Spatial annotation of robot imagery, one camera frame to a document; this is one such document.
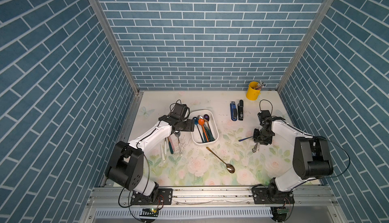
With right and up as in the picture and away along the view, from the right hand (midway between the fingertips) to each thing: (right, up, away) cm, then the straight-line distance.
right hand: (258, 141), depth 92 cm
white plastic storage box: (-28, +10, +5) cm, 30 cm away
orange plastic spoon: (-35, +11, +10) cm, 38 cm away
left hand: (-40, +10, -4) cm, 42 cm away
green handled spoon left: (-54, -3, -1) cm, 54 cm away
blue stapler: (-12, +18, +16) cm, 27 cm away
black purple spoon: (-31, +14, +10) cm, 36 cm away
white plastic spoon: (-57, -6, -5) cm, 58 cm away
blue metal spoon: (-39, +10, +10) cm, 41 cm away
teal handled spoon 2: (-31, +5, +4) cm, 31 cm away
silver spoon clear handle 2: (-50, +4, +3) cm, 51 cm away
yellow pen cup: (+3, +31, +20) cm, 37 cm away
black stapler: (-7, +18, +16) cm, 25 cm away
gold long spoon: (-19, -12, -9) cm, 25 cm away
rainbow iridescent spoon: (-7, +1, +3) cm, 7 cm away
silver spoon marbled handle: (-36, +14, +10) cm, 40 cm away
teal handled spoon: (-29, +3, +4) cm, 29 cm away
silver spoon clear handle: (-3, -4, -2) cm, 6 cm away
